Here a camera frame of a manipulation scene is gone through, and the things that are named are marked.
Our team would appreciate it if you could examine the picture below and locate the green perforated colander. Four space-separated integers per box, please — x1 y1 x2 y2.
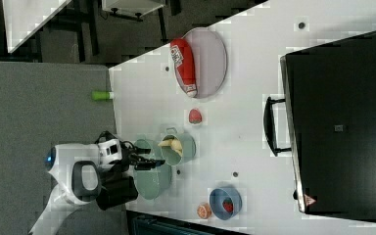
133 139 171 200

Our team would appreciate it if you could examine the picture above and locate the red plush ketchup bottle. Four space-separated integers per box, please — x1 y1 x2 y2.
170 38 197 98

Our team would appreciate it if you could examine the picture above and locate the green mug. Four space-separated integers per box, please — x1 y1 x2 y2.
158 127 196 166

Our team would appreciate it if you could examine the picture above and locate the plush orange slice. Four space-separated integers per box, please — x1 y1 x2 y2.
197 203 212 219

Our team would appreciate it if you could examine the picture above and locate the plush strawberry in bowl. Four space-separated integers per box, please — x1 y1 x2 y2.
222 198 234 213

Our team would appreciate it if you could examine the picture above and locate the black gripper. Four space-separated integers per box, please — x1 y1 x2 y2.
96 143 165 211

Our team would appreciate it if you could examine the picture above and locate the grey round plate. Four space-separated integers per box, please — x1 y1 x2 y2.
173 27 227 99

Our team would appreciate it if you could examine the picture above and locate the blue bowl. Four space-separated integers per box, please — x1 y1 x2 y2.
209 187 242 220

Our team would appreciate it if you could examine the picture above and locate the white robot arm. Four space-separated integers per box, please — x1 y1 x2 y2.
28 138 165 235

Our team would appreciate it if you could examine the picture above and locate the black toaster oven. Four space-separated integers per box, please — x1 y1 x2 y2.
279 30 376 222

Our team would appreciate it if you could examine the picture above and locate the yellow plush banana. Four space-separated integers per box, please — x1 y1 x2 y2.
158 138 183 157

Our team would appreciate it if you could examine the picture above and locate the plush strawberry on table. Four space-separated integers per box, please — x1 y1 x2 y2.
188 109 203 124

